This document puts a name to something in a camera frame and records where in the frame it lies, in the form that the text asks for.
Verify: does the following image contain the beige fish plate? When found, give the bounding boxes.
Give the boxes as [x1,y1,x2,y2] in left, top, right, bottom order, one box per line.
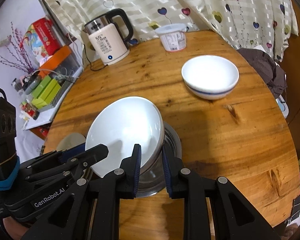
[56,133,86,151]

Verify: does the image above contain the large white blue-striped bowl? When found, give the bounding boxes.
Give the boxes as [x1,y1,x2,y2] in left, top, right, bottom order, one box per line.
[85,96,164,178]

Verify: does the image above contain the stainless steel bowl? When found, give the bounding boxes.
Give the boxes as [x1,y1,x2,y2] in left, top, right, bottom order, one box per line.
[136,122,182,198]

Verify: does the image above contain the small white blue-striped bowl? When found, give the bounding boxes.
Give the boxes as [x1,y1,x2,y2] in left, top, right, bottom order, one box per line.
[181,55,239,100]

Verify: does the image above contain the person's left hand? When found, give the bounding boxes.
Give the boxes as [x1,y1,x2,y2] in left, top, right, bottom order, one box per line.
[3,217,28,240]

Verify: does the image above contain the white shelf board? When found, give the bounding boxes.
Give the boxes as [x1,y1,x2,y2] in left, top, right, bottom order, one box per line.
[22,67,84,131]

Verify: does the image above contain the black binder clip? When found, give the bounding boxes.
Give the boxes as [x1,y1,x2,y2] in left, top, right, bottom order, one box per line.
[285,195,300,225]

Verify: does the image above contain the chevron pattern tray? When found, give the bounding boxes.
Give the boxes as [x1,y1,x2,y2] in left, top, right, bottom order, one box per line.
[38,77,77,113]

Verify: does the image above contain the lime green gift box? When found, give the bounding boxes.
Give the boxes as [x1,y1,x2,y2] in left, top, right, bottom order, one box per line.
[31,79,61,109]

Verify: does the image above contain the green gift box top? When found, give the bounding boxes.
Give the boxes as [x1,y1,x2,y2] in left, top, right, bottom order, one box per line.
[31,75,51,98]

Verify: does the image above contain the grey handheld device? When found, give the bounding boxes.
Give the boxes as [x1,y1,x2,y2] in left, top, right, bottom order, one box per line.
[22,74,42,95]

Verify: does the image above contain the orange lid storage box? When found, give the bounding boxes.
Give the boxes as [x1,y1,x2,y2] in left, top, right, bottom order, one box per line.
[39,46,80,77]

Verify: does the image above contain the purple dried branches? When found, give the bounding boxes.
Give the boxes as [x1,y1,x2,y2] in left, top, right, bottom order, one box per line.
[0,22,36,74]

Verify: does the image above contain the red snack bag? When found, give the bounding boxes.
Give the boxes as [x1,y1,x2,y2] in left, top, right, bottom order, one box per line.
[21,18,61,61]

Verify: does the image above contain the white electric kettle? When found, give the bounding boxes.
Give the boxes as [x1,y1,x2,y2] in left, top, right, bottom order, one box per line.
[84,9,134,66]

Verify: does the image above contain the white plastic storage bin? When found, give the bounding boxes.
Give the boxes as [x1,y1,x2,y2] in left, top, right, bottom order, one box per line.
[276,95,289,119]

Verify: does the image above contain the brown dotted cloth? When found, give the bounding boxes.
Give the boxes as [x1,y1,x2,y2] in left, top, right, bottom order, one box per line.
[237,48,287,99]

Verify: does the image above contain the white plastic tub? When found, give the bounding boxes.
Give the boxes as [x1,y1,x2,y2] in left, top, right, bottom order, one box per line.
[155,23,187,52]

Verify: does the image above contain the heart pattern curtain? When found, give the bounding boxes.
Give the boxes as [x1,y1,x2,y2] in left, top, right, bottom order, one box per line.
[45,0,299,61]

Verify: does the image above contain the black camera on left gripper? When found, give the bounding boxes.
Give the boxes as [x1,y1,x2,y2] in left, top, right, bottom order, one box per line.
[0,88,20,191]

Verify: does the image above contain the black kettle power cord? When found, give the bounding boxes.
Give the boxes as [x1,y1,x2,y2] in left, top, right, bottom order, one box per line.
[83,43,108,72]

